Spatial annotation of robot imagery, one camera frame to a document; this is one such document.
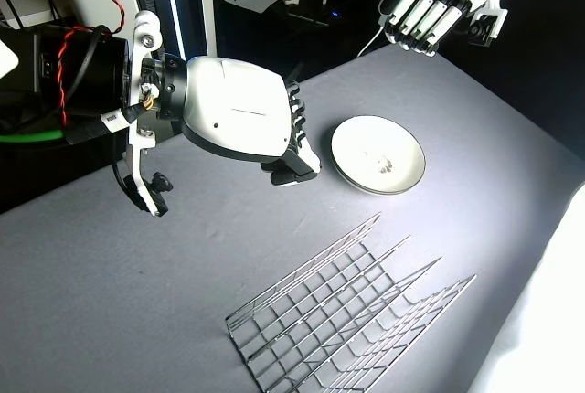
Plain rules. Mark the black device with blue light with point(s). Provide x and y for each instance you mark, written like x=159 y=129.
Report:
x=315 y=11

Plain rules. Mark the grey table cloth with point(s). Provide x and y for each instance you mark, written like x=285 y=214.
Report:
x=137 y=274

